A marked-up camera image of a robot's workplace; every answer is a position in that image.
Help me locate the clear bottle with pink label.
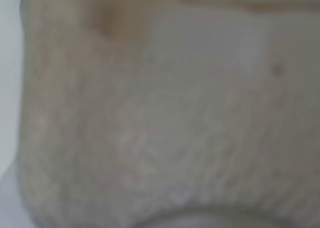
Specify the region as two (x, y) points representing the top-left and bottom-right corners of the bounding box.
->
(17, 0), (320, 228)

